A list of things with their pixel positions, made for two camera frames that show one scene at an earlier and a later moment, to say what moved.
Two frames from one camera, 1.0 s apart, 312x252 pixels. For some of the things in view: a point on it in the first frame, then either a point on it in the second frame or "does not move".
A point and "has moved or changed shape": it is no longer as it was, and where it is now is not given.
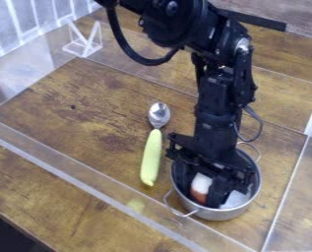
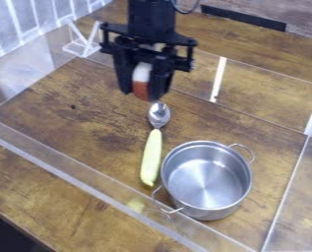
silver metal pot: (237, 205) has moved or changed shape
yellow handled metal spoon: (158, 117) does not move
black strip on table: (252, 20) does not move
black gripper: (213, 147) to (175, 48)
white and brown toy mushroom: (200, 184) to (140, 80)
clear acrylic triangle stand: (82, 46) does not move
